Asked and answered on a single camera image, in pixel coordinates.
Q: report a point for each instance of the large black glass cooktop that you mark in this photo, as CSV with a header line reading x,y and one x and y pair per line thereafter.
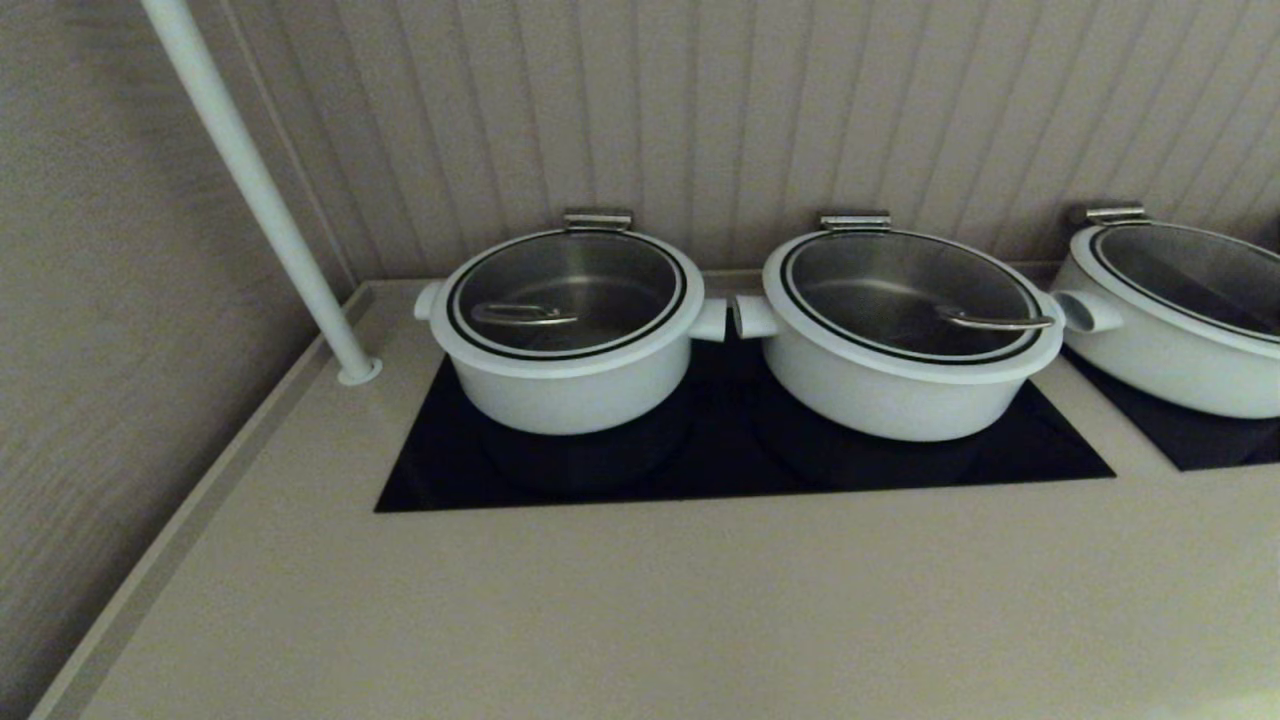
x,y
720,462

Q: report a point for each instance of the white round pot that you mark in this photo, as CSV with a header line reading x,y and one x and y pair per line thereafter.
x,y
880,408
570,398
1150,362

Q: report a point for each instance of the middle white pot with lid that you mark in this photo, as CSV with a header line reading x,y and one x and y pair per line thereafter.
x,y
900,290

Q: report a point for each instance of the glass lid white rim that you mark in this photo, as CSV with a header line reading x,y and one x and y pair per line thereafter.
x,y
565,290
1200,270

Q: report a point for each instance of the white metal pole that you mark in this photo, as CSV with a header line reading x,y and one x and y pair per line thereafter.
x,y
250,170

